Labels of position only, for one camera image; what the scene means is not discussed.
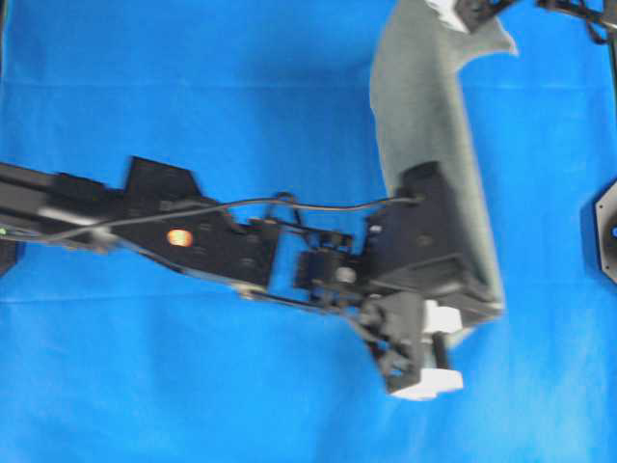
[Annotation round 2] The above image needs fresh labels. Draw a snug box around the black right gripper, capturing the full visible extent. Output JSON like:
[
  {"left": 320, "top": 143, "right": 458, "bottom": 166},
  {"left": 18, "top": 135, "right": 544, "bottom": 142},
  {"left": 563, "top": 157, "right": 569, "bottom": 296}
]
[{"left": 426, "top": 0, "right": 514, "bottom": 33}]

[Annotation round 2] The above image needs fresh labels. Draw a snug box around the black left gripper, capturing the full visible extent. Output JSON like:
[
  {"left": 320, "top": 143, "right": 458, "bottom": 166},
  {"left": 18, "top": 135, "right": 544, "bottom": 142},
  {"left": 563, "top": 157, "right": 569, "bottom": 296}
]
[{"left": 361, "top": 161, "right": 502, "bottom": 400}]

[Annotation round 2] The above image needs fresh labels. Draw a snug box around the grey terry towel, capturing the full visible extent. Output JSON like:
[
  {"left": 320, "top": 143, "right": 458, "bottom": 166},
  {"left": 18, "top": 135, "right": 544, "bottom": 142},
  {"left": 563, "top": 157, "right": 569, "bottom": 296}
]
[{"left": 368, "top": 0, "right": 520, "bottom": 351}]

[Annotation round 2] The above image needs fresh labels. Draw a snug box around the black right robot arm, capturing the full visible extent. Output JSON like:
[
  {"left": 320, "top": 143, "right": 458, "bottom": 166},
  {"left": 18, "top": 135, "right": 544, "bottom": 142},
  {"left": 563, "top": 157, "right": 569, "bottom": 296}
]
[{"left": 425, "top": 0, "right": 616, "bottom": 44}]

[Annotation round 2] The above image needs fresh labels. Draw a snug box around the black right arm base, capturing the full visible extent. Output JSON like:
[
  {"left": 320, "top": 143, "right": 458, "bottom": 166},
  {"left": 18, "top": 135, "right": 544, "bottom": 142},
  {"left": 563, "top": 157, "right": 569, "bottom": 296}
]
[{"left": 580, "top": 178, "right": 616, "bottom": 289}]

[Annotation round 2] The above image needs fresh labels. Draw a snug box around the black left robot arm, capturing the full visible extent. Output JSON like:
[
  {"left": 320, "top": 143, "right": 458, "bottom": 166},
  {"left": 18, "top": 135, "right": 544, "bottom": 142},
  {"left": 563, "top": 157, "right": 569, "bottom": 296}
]
[{"left": 1, "top": 157, "right": 503, "bottom": 400}]

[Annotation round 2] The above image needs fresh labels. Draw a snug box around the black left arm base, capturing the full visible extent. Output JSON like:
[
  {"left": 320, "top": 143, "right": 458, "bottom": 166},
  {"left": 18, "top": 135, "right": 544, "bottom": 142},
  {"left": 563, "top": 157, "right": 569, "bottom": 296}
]
[{"left": 0, "top": 240, "right": 24, "bottom": 277}]

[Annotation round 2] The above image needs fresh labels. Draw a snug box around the blue table cloth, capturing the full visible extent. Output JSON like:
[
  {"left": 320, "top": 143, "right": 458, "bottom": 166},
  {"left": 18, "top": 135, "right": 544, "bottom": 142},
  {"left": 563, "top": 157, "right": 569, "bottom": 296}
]
[{"left": 1, "top": 1, "right": 616, "bottom": 462}]

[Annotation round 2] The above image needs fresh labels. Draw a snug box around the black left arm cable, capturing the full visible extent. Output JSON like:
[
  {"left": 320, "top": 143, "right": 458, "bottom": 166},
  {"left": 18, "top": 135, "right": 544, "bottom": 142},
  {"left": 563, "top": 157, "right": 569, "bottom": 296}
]
[{"left": 0, "top": 191, "right": 425, "bottom": 247}]

